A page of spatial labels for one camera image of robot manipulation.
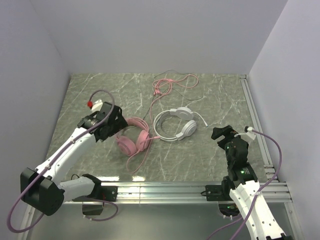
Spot pink headphones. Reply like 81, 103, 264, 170
115, 117, 160, 157

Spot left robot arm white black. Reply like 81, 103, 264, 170
20, 102, 128, 216

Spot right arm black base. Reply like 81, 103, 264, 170
200, 176, 240, 219

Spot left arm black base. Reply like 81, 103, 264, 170
71, 185, 119, 219

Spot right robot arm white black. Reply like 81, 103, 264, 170
211, 125, 293, 240

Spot white headphones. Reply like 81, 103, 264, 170
153, 106, 209, 142

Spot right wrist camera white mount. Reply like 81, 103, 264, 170
235, 126, 256, 142

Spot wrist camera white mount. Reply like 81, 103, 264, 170
87, 99, 103, 113
235, 126, 256, 142

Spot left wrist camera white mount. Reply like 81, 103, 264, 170
87, 99, 103, 113

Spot aluminium right side rail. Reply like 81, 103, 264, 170
239, 74, 276, 180

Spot aluminium rail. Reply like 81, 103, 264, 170
239, 74, 276, 180
29, 181, 293, 205

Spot aluminium front rail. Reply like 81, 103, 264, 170
29, 181, 293, 205

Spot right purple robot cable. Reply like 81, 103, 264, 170
206, 127, 284, 240

